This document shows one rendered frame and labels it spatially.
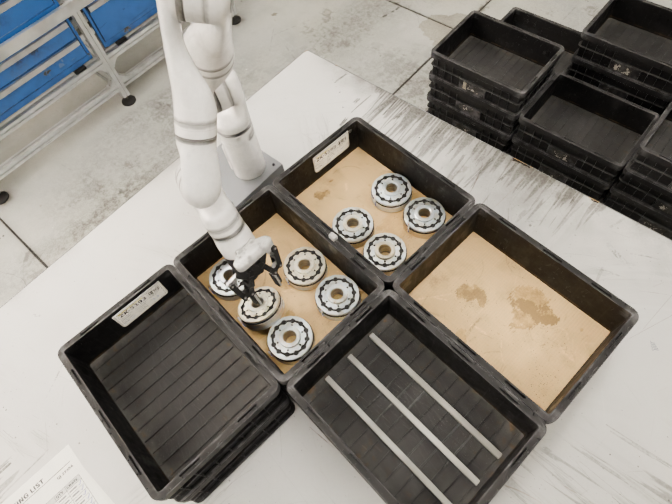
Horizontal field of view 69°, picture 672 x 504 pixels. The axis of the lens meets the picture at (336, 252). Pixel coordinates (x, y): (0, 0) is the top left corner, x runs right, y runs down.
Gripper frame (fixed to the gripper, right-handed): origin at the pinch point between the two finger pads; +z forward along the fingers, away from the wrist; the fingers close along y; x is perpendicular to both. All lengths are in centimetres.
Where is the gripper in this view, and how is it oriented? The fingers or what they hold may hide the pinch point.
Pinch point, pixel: (266, 289)
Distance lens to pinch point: 111.0
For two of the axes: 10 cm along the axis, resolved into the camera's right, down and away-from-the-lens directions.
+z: 3.1, 6.8, 6.7
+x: 6.7, 3.4, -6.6
